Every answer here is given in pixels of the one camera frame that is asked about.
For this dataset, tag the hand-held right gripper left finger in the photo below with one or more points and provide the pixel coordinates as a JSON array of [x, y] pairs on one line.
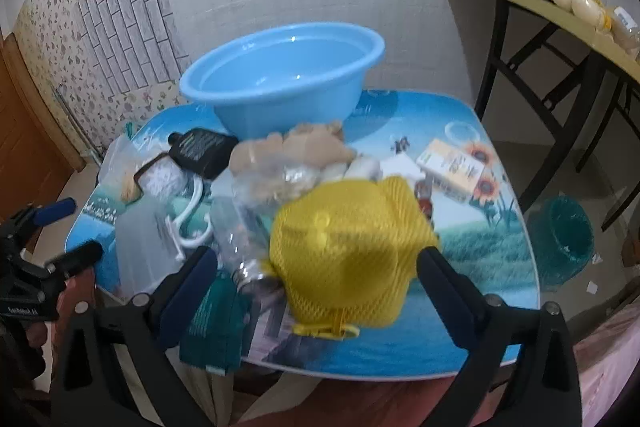
[[187, 292]]

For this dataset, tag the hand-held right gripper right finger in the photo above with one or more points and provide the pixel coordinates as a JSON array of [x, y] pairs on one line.
[[445, 292]]

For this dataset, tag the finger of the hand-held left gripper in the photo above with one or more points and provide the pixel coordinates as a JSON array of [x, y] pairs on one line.
[[75, 258], [52, 212]]

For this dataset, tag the translucent plastic bag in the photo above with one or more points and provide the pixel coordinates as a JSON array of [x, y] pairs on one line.
[[137, 247]]

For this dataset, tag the white plastic hook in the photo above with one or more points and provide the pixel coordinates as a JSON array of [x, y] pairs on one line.
[[192, 212]]

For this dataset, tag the clear plastic bag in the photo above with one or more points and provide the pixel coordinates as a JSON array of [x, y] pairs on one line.
[[240, 222]]

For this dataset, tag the yellow mesh bag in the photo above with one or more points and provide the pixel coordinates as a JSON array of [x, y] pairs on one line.
[[345, 252]]

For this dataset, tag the clear zip bag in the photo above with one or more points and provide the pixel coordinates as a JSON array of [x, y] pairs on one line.
[[160, 179]]

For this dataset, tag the small yellow white carton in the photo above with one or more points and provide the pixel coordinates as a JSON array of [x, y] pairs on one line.
[[450, 167]]

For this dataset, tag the white charger plug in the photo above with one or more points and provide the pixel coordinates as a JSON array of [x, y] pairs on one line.
[[400, 167]]

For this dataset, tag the black bottle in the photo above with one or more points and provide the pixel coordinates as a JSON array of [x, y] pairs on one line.
[[200, 152]]

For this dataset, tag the white cloth roll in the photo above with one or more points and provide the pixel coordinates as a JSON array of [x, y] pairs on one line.
[[357, 167]]

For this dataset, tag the beige plush toy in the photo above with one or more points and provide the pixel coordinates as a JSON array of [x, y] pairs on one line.
[[295, 147]]

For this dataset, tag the blue plastic basin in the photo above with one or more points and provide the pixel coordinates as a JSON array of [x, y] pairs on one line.
[[280, 72]]

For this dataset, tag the printed landscape desktop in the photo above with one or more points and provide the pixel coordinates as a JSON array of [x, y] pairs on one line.
[[475, 267]]

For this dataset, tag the brown wooden door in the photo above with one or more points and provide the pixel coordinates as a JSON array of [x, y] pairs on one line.
[[25, 147]]

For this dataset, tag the metal rod stand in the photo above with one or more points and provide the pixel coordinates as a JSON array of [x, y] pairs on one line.
[[72, 117]]

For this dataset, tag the green trash bin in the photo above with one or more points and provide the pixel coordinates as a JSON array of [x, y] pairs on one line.
[[562, 242]]

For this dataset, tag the pink blanket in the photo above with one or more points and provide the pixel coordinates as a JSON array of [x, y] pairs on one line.
[[610, 357]]

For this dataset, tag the wooden side table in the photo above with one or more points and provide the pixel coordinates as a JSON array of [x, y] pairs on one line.
[[550, 22]]

